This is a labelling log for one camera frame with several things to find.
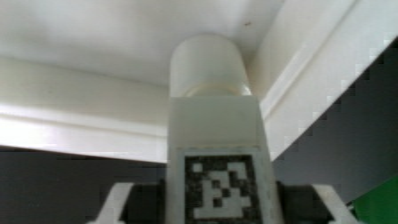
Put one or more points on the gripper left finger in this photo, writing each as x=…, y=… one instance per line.
x=134, y=204

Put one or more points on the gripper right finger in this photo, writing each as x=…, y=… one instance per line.
x=313, y=206

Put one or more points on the white table leg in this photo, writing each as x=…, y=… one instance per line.
x=221, y=188

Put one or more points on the white square table top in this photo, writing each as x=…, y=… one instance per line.
x=86, y=53

